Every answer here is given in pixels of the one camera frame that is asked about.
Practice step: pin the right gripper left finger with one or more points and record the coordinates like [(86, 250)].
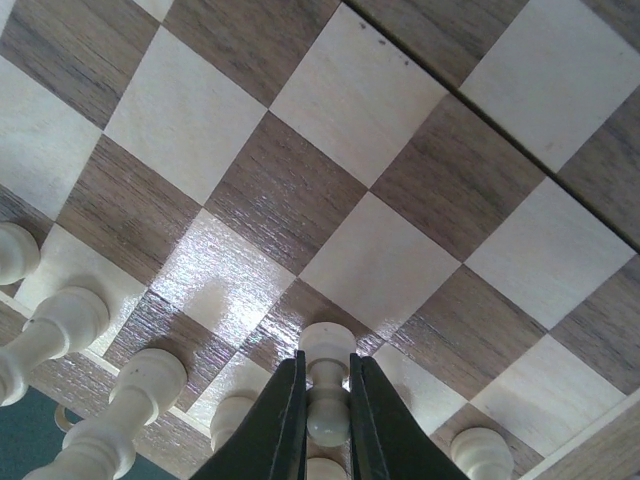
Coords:
[(271, 442)]

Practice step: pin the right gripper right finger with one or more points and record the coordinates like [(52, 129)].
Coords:
[(386, 440)]

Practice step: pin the light chess piece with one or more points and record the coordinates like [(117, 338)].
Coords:
[(102, 447), (228, 416), (20, 254), (324, 469), (327, 347), (66, 322)]

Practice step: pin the light wooden pawn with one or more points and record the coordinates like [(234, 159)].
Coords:
[(482, 454)]

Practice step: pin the wooden chess board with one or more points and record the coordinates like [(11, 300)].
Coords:
[(456, 182)]

